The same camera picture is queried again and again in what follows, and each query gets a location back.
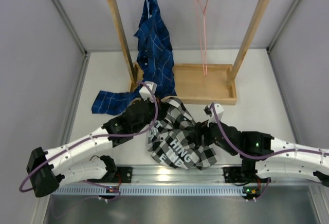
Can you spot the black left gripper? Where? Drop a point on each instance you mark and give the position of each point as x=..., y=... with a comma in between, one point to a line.
x=162, y=109

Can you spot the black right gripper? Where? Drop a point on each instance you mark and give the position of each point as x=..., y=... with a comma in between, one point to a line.
x=202, y=129

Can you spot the black white checkered shirt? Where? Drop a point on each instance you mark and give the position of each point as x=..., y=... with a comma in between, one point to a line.
x=173, y=141

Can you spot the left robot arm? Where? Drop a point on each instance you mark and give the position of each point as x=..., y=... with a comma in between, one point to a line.
x=79, y=160

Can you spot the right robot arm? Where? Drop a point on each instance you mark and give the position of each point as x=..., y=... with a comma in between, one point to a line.
x=264, y=155

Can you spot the blue plaid shirt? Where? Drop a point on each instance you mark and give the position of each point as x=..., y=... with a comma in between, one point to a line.
x=155, y=58

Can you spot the light blue hanger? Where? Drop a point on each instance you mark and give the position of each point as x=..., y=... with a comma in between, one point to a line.
x=148, y=8

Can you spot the wooden clothes rack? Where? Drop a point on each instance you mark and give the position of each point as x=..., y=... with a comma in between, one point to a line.
x=190, y=84

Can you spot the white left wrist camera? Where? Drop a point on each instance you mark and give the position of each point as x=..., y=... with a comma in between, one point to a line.
x=147, y=91

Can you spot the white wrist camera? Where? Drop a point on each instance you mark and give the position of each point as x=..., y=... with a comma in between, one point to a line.
x=147, y=91
x=215, y=111

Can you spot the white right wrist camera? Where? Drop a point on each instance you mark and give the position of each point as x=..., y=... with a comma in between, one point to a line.
x=215, y=111

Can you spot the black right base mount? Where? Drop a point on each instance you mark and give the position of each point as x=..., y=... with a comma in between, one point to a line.
x=236, y=175

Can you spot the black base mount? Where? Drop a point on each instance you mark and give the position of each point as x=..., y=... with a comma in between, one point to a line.
x=236, y=175
x=123, y=175

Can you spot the aluminium mounting rail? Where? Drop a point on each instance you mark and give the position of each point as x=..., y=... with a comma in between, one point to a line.
x=180, y=174

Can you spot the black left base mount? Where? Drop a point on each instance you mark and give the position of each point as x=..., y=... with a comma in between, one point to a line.
x=123, y=175

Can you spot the aluminium frame post left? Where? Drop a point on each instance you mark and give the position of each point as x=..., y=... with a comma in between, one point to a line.
x=85, y=56

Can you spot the aluminium frame post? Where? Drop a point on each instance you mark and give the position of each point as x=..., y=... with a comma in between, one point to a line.
x=283, y=23
x=85, y=56

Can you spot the slotted cable duct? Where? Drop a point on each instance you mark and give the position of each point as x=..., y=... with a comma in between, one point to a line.
x=164, y=190

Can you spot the aluminium frame post right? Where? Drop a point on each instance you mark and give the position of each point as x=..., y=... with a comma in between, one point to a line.
x=283, y=23

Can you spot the pink wire hanger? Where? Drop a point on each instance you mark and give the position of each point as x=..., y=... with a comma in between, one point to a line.
x=200, y=12

